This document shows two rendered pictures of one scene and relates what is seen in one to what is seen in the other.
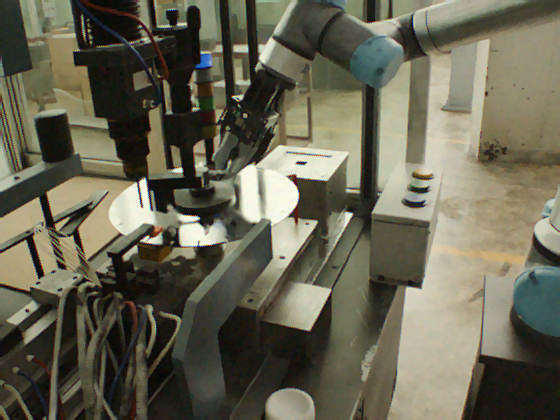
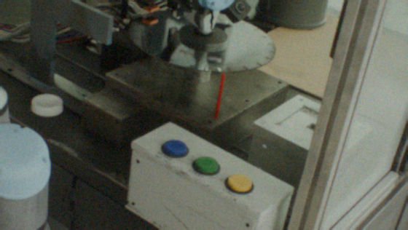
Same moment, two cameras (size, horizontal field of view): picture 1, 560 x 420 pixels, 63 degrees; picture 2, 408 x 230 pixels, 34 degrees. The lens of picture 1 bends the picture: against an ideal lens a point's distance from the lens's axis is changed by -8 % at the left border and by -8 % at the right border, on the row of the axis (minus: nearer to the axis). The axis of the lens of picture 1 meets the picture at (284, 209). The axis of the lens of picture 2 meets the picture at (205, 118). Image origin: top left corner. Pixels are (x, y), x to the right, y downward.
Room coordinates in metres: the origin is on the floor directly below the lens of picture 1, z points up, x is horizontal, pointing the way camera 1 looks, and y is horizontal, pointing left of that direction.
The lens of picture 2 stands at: (1.06, -1.24, 1.56)
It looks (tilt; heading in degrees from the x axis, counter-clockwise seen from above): 30 degrees down; 100
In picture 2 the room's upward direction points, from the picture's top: 10 degrees clockwise
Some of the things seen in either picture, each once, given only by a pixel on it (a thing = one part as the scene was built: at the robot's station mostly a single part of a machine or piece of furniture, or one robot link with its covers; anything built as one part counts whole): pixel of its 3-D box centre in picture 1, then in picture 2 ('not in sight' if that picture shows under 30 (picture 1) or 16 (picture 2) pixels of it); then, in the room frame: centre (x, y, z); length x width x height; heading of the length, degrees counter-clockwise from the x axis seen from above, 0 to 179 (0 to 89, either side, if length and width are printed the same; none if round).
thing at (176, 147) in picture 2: (414, 202); (175, 150); (0.85, -0.25, 0.90); 0.04 x 0.04 x 0.02
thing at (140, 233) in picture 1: (137, 255); (138, 10); (0.61, 0.21, 0.95); 0.10 x 0.03 x 0.07; 158
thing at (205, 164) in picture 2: (419, 187); (206, 167); (0.91, -0.28, 0.90); 0.04 x 0.04 x 0.02
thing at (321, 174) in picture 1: (301, 192); (306, 157); (1.07, -0.04, 0.82); 0.18 x 0.18 x 0.15; 68
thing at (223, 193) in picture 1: (202, 191); (203, 32); (0.79, 0.14, 0.96); 0.11 x 0.11 x 0.03
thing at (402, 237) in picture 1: (409, 219); (205, 198); (0.92, -0.26, 0.82); 0.28 x 0.11 x 0.15; 158
